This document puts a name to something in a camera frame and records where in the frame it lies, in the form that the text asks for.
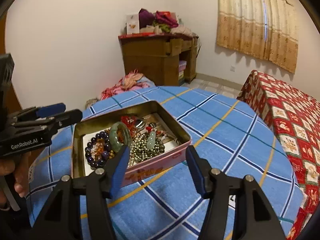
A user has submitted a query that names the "dark purple bead bracelet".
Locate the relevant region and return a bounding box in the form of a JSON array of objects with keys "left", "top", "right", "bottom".
[{"left": 84, "top": 130, "right": 112, "bottom": 169}]

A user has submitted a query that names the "green jade bangle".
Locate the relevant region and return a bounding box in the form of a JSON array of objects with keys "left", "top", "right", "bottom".
[{"left": 109, "top": 121, "right": 132, "bottom": 153}]

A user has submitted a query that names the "red string cord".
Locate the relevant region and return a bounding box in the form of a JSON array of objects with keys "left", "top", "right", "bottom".
[{"left": 120, "top": 115, "right": 138, "bottom": 131}]

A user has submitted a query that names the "gold bead chain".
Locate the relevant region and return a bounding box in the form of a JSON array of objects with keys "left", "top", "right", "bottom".
[{"left": 126, "top": 133, "right": 166, "bottom": 168}]

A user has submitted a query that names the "jade pendant with red cord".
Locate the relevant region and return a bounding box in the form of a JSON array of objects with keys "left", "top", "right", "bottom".
[{"left": 146, "top": 128, "right": 156, "bottom": 150}]

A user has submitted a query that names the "pink metal jewelry tin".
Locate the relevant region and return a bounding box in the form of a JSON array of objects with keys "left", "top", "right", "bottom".
[{"left": 71, "top": 100, "right": 191, "bottom": 186}]

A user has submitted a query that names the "person's left hand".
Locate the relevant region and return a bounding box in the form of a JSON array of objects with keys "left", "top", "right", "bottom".
[{"left": 0, "top": 152, "right": 32, "bottom": 205}]

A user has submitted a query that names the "pile of clothes on floor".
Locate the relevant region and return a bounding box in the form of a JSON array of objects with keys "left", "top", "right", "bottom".
[{"left": 85, "top": 69, "right": 155, "bottom": 109}]

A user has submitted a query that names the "blue plaid tablecloth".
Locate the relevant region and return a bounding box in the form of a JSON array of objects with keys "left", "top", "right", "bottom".
[{"left": 25, "top": 86, "right": 304, "bottom": 240}]

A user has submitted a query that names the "red patchwork bed cover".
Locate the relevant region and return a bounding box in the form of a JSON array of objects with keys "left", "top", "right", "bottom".
[{"left": 238, "top": 70, "right": 319, "bottom": 239}]

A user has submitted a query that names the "white product box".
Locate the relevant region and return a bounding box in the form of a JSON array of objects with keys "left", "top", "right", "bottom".
[{"left": 126, "top": 14, "right": 140, "bottom": 35}]

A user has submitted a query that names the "brown wooden desk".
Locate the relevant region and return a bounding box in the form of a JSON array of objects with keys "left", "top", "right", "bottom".
[{"left": 118, "top": 33, "right": 200, "bottom": 86}]

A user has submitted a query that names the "clothes heap on desk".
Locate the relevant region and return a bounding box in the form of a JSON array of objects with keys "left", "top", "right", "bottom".
[{"left": 138, "top": 9, "right": 198, "bottom": 37}]

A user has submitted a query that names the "beige patterned window curtain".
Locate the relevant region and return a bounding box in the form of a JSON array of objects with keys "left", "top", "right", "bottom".
[{"left": 216, "top": 0, "right": 298, "bottom": 73}]

